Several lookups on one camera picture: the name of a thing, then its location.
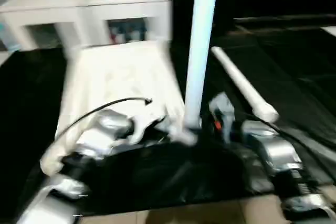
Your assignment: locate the dark metal rail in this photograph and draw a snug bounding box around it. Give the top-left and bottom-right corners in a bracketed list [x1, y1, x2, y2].
[234, 14, 336, 26]

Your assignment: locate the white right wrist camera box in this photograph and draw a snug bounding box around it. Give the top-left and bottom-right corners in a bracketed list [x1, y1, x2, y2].
[208, 92, 236, 128]

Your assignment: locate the red bottle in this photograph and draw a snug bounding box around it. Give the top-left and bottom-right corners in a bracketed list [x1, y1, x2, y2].
[112, 27, 122, 45]

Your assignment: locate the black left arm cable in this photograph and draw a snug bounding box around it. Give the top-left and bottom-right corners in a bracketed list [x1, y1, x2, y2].
[52, 97, 154, 147]

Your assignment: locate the white glass-door cabinet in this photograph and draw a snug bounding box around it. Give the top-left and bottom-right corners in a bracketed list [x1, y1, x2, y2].
[0, 0, 174, 52]

